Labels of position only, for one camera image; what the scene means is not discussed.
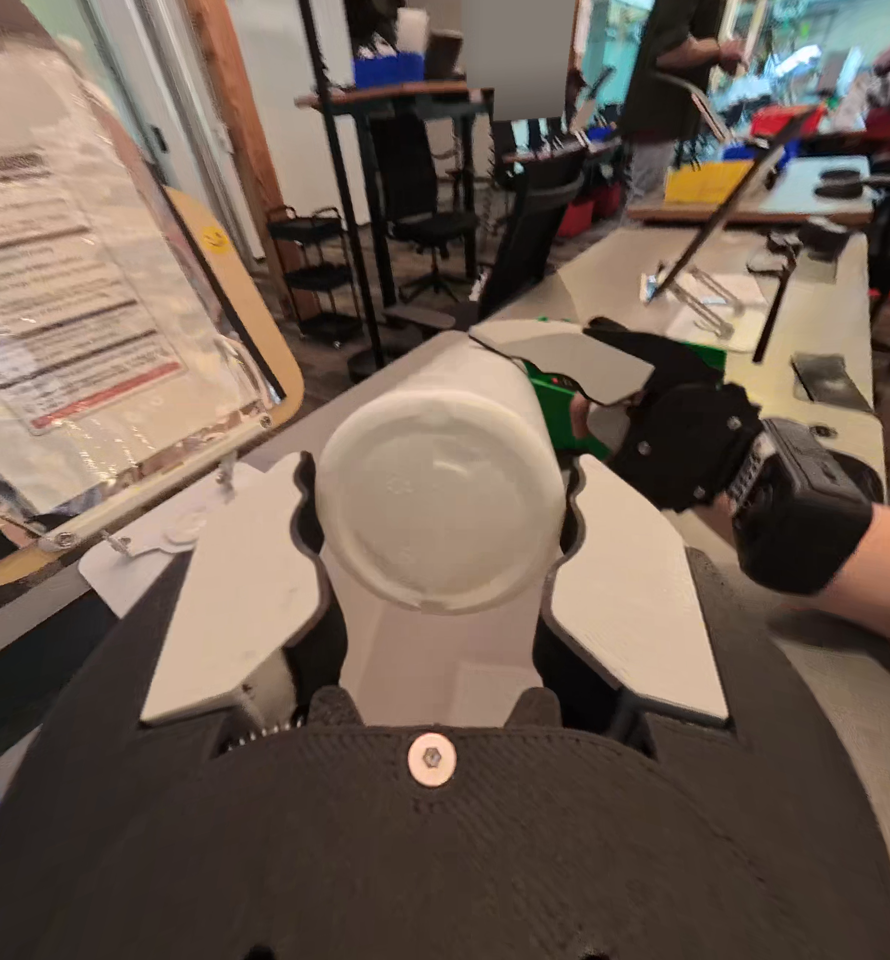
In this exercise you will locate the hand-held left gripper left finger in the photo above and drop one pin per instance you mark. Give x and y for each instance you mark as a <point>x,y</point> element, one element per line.
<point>242,592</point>

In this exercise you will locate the black office chair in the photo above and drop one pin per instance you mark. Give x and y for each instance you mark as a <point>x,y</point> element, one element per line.
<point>527,225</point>
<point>433,225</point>

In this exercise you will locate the white plastic water bottle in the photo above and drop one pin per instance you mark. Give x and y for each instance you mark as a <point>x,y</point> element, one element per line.
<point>437,495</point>

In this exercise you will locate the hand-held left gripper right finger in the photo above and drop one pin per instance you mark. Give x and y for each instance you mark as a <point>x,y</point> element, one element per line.
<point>632,600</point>

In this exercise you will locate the black utility cart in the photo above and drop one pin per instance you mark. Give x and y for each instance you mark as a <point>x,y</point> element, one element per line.
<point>330,328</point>

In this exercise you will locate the yellow smiley sticker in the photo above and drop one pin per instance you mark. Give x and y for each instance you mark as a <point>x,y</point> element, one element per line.
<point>216,240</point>

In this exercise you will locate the red plastic bin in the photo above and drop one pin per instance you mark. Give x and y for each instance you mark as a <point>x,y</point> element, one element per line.
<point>576,217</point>

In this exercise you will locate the black pole stand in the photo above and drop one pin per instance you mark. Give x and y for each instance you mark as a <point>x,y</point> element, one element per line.
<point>354,225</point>

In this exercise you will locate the green plastic bin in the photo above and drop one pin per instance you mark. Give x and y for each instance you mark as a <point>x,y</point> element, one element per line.
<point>557,427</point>

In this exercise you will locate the yellow plastic bin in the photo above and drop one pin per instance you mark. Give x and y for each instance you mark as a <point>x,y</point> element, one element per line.
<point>707,184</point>

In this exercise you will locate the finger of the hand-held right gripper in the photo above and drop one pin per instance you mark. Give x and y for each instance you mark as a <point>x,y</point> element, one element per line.
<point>565,352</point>
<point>670,360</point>

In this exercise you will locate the white top neighbouring desk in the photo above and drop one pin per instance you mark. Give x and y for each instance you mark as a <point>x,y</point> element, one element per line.
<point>797,195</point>

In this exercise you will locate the wooden top standing desk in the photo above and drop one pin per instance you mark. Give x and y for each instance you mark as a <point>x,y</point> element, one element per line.
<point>385,97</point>

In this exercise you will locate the person's right hand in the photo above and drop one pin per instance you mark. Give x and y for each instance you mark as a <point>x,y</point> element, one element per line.
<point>580,420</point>

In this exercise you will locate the acrylic sign stand wooden board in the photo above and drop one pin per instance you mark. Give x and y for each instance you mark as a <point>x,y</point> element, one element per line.
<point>77,300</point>

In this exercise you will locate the blue storage bin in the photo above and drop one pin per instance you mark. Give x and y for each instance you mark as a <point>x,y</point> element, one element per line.
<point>385,71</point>
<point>737,152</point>

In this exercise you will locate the person's right forearm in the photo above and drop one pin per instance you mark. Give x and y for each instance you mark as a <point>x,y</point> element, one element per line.
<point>887,585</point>

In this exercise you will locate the wooden post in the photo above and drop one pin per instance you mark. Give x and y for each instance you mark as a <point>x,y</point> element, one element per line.
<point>242,150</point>

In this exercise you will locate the black framed marker sign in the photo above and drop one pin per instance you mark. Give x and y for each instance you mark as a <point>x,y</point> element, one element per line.
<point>722,217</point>

